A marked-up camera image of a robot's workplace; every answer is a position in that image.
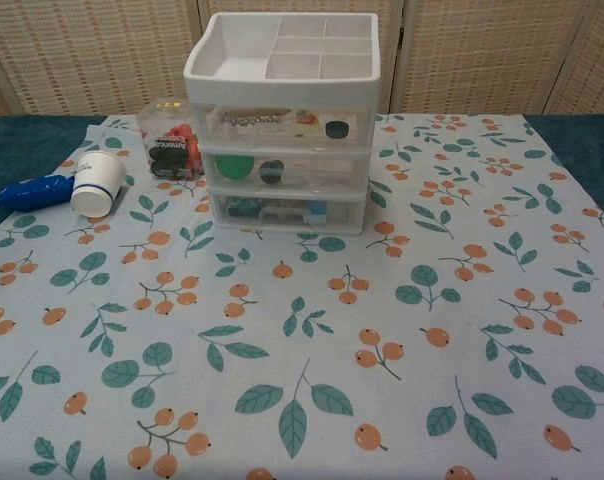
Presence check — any clear drawer with handle tab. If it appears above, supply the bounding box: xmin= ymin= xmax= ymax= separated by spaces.
xmin=211 ymin=192 xmax=367 ymax=231

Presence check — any clear drawer with green disc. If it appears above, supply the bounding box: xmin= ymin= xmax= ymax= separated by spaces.
xmin=203 ymin=147 xmax=371 ymax=191

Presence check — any small green box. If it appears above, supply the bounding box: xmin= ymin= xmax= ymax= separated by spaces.
xmin=228 ymin=195 xmax=259 ymax=219

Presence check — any green round disc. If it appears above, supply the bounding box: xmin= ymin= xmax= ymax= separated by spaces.
xmin=217 ymin=154 xmax=256 ymax=181

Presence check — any floral leaf berry tablecloth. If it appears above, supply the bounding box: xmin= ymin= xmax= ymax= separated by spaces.
xmin=0 ymin=113 xmax=604 ymax=480

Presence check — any small card with red picture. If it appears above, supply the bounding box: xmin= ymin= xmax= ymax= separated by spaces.
xmin=293 ymin=110 xmax=324 ymax=138

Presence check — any clear plastic box with toys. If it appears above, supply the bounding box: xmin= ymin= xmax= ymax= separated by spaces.
xmin=137 ymin=100 xmax=206 ymax=181

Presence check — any white paper cup blue stripe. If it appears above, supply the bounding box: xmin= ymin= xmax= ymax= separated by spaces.
xmin=70 ymin=151 xmax=129 ymax=218

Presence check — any blue snack packet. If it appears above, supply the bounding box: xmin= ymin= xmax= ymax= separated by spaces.
xmin=0 ymin=174 xmax=77 ymax=212

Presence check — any woven rattan folding screen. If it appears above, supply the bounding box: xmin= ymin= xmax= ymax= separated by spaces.
xmin=0 ymin=0 xmax=604 ymax=117

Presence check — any teal table cover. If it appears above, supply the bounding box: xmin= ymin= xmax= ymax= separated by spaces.
xmin=0 ymin=114 xmax=604 ymax=242

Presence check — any clear drawer with bead chain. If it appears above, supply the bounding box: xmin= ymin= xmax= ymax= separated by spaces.
xmin=189 ymin=102 xmax=372 ymax=150

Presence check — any silver bead chain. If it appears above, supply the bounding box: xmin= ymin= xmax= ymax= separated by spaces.
xmin=220 ymin=111 xmax=289 ymax=129

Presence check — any white drawer organizer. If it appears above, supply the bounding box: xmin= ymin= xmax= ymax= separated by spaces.
xmin=183 ymin=12 xmax=385 ymax=232

